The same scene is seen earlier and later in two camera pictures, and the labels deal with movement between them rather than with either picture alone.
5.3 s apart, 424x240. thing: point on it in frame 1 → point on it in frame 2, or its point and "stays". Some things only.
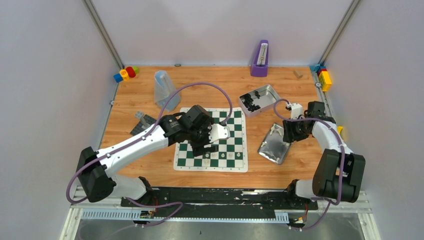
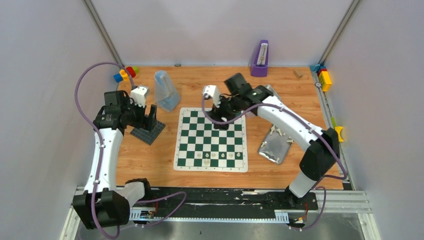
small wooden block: (298, 73) stays
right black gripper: (289, 136) → (219, 112)
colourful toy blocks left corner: (125, 74) stays
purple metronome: (260, 68) stays
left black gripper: (202, 145) → (147, 120)
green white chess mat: (232, 155) stays
